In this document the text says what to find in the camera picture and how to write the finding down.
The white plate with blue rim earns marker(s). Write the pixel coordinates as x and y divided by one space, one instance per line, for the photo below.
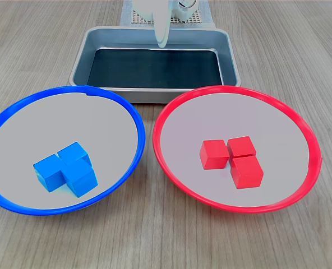
56 120

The red cube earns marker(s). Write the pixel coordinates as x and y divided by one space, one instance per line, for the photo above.
247 173
241 146
214 155

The pale translucent sheet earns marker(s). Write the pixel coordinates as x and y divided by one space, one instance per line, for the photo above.
209 16

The black mat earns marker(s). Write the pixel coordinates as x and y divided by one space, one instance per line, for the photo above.
154 70

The steel tray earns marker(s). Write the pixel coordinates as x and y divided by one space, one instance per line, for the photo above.
82 67

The white plate with red rim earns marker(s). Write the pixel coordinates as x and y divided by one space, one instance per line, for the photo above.
267 117

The blue cube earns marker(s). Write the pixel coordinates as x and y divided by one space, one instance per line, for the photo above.
72 152
82 180
49 175

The pale perforated base plate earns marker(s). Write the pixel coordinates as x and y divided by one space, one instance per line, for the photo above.
200 17

